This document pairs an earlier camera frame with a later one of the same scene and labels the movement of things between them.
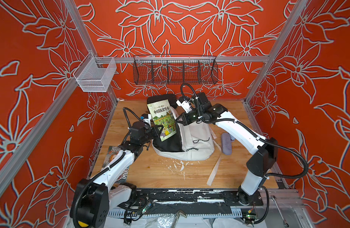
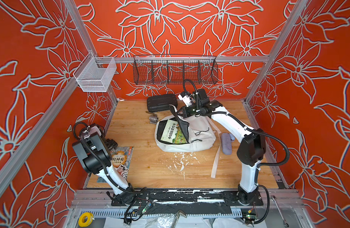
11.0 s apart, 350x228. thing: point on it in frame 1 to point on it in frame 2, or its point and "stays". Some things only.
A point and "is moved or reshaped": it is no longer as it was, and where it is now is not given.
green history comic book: (161, 113) to (172, 133)
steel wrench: (286, 224) stays
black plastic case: (170, 98) stays
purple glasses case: (226, 144) stays
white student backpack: (195, 142) is moved or reshaped
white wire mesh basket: (94, 74) stays
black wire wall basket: (172, 69) stays
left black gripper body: (148, 135) to (110, 144)
